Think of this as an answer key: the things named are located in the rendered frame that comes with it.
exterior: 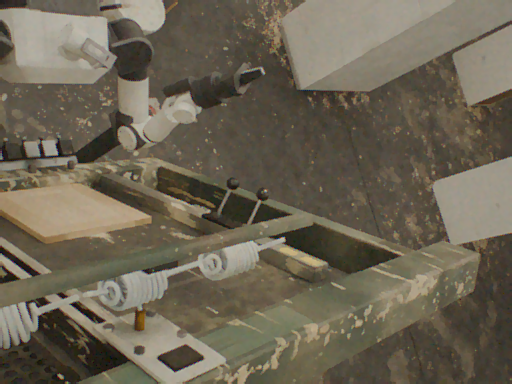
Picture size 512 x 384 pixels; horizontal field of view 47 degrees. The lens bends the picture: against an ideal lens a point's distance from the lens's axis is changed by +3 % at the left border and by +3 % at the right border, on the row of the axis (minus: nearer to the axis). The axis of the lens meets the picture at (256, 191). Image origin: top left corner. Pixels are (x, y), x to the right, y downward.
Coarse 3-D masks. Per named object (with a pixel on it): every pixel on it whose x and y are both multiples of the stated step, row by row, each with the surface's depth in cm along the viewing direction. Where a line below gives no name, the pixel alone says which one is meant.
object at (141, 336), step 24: (0, 240) 127; (0, 264) 115; (24, 264) 117; (168, 264) 80; (48, 312) 103; (72, 312) 99; (96, 312) 99; (144, 312) 87; (48, 336) 104; (72, 336) 98; (96, 336) 92; (120, 336) 86; (144, 336) 86; (168, 336) 87; (192, 336) 87; (96, 360) 93; (120, 360) 87; (144, 360) 80; (216, 360) 82
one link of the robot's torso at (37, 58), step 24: (0, 0) 146; (24, 0) 145; (48, 0) 147; (72, 0) 152; (96, 0) 156; (0, 24) 144; (24, 24) 144; (48, 24) 148; (96, 24) 157; (24, 48) 145; (48, 48) 149; (0, 72) 153; (24, 72) 148; (48, 72) 151; (72, 72) 155; (96, 72) 160
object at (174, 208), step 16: (112, 176) 197; (128, 192) 188; (144, 192) 182; (160, 208) 177; (176, 208) 171; (192, 208) 171; (192, 224) 166; (208, 224) 161; (256, 240) 149; (272, 240) 150; (272, 256) 145; (288, 256) 141; (304, 272) 138; (320, 272) 138
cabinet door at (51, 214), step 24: (0, 192) 176; (24, 192) 178; (48, 192) 181; (72, 192) 184; (96, 192) 185; (24, 216) 158; (48, 216) 160; (72, 216) 162; (96, 216) 164; (120, 216) 165; (144, 216) 166; (48, 240) 146
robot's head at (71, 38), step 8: (72, 24) 142; (64, 32) 144; (72, 32) 141; (80, 32) 143; (64, 40) 142; (72, 40) 141; (80, 40) 143; (64, 48) 143; (72, 48) 143; (80, 48) 143; (88, 48) 145; (96, 48) 147; (104, 48) 149; (72, 56) 149; (80, 56) 146; (88, 56) 146; (104, 56) 148; (96, 64) 148
